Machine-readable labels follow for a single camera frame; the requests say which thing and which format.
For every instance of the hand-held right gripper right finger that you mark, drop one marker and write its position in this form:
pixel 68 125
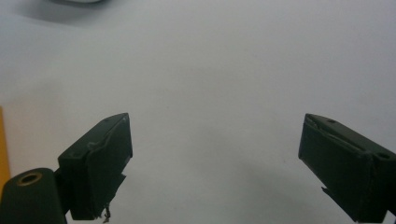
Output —
pixel 348 168

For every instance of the white rounded object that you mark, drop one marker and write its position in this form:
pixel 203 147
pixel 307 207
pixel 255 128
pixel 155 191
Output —
pixel 81 1

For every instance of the yellow flat object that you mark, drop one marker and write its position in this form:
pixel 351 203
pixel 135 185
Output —
pixel 3 149

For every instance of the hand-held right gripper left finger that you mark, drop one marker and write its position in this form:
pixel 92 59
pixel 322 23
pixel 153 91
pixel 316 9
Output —
pixel 96 168

